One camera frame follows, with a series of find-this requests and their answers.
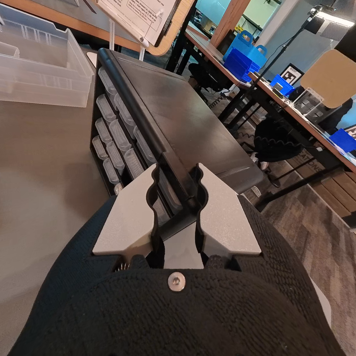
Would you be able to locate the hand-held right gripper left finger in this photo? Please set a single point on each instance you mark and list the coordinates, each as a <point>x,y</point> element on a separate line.
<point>125,222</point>

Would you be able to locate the wooden post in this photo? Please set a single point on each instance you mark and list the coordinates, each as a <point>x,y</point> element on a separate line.
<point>230,19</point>

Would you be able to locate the small clear plastic drawer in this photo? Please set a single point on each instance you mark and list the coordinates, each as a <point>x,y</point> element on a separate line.
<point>9,52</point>

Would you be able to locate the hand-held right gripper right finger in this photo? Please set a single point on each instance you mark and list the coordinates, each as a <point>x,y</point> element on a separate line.
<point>228,222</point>

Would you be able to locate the clear plastic storage bin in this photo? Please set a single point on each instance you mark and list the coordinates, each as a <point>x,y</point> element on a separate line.
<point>41,89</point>

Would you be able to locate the framed black white marker sign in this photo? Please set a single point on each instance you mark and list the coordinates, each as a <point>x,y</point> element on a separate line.
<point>292,74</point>
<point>352,133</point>

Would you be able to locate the blue plastic bin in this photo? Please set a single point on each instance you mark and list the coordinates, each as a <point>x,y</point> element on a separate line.
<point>343,140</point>
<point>286,87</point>

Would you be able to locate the black office chair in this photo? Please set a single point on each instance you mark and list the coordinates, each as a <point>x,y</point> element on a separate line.
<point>203,76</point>

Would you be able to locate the clear acrylic board stand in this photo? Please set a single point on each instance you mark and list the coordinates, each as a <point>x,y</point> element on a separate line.
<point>308,103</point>

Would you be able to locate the black light tripod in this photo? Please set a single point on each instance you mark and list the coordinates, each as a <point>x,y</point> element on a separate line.
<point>317,23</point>

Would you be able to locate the stack of brown boxes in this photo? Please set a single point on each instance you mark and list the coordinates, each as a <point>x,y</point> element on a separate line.
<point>339,194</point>

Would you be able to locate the black drawer cabinet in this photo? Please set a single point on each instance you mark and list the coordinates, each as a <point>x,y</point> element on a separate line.
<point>189,111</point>

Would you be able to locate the rows of clear cabinet drawers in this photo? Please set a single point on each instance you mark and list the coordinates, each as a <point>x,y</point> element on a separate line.
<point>119,133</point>

